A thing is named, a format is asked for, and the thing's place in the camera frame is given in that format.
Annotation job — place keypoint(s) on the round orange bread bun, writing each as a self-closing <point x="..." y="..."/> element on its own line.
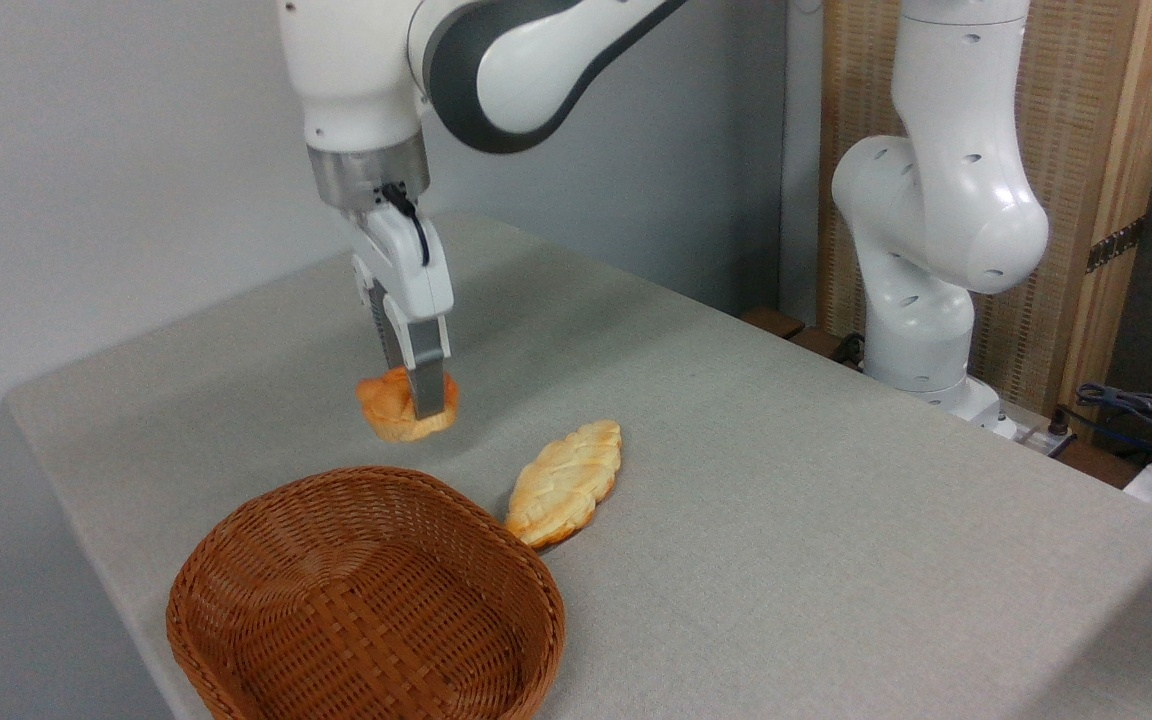
<point x="391" y="410"/>

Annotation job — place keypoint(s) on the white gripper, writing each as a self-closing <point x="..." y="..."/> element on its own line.
<point x="406" y="265"/>

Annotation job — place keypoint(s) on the wooden woven screen panel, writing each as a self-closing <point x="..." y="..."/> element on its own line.
<point x="1071" y="100"/>

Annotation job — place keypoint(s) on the brown wooden block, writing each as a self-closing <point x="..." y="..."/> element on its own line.
<point x="774" y="322"/>

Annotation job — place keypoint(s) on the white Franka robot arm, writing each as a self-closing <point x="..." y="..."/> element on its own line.
<point x="936" y="200"/>

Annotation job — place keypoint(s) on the long braided bread loaf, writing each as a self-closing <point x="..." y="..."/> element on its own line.
<point x="566" y="485"/>

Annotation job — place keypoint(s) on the brown woven wicker basket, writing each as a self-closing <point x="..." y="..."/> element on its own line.
<point x="356" y="610"/>

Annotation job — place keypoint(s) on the grey tablecloth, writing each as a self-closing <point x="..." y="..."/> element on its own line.
<point x="816" y="520"/>

